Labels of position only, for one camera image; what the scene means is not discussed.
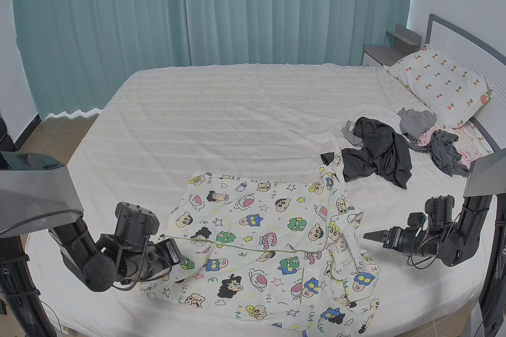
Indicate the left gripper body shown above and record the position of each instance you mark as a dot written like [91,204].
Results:
[158,262]

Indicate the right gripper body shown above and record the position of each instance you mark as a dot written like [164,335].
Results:
[401,242]

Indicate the white printed pyjama top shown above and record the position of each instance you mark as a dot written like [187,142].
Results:
[257,232]

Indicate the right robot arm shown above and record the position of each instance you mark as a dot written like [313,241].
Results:
[454,244]

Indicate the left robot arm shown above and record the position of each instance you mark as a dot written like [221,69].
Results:
[79,252]

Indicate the pile of clothes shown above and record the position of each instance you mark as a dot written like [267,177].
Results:
[444,153]

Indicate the black T-shirt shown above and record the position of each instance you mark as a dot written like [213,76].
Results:
[379,153]

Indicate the small grey garment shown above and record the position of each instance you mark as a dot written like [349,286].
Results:
[350,134]

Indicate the bed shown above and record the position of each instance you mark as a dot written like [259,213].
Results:
[217,122]

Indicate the white printed pillow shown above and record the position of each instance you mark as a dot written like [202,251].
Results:
[442,84]

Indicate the grey white bedside table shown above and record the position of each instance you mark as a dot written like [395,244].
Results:
[381,53]

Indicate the black padded chair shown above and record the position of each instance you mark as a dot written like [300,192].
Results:
[6,134]

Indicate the blue-green curtain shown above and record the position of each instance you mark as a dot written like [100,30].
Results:
[197,11]

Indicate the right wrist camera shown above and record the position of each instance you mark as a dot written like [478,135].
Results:
[417,220]

